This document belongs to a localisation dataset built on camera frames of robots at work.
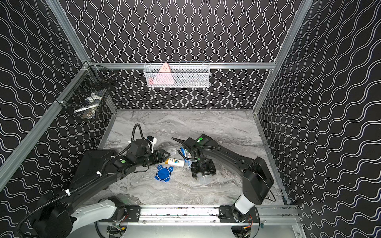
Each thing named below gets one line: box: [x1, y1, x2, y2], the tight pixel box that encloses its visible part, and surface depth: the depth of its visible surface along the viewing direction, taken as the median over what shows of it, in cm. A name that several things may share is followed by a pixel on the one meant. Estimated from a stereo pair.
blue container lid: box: [154, 164, 174, 182], surface depth 90 cm
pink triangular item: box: [152, 62, 175, 85], surface depth 92 cm
